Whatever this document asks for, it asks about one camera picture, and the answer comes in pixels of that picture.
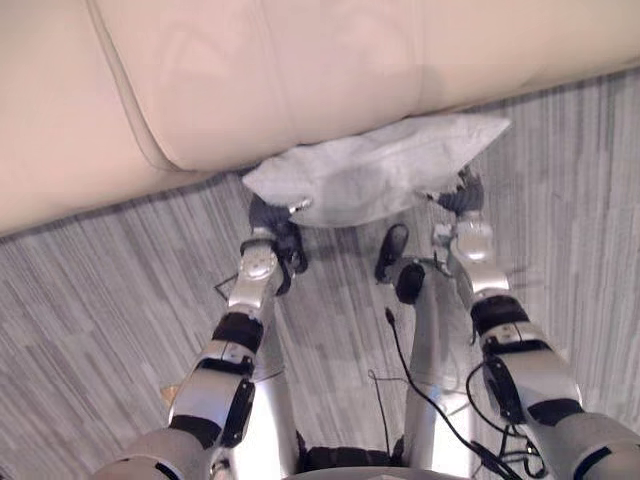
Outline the looped black arm cable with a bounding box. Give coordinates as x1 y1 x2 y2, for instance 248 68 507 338
465 359 547 479

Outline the right dark robot foot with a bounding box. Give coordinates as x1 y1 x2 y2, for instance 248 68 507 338
373 223 427 305

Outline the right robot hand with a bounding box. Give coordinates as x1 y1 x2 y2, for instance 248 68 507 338
423 166 486 217

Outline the silver robot leg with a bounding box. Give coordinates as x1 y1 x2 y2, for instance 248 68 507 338
403 269 484 479
249 279 302 479

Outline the beige leather sofa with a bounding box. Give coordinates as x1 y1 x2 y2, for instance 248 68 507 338
0 0 640 238

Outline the left silver robot leg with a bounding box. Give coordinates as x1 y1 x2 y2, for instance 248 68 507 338
249 279 302 479

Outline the thin black cable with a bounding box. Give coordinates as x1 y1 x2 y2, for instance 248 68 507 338
367 369 407 454

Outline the thick black cable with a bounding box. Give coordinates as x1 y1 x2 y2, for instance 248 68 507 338
383 306 506 480

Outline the left dark robot foot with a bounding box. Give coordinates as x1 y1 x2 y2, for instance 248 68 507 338
272 222 310 297

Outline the light grey square cushion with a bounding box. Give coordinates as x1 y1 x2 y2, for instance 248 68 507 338
241 112 513 229

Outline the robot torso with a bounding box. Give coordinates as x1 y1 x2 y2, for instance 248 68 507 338
293 428 407 480

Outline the right silver robot leg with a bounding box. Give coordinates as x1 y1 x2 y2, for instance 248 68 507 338
403 269 484 479

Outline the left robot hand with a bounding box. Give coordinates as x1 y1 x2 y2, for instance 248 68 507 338
248 193 315 233

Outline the dark robot foot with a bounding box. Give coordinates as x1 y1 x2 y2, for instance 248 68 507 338
373 223 427 305
272 222 310 297

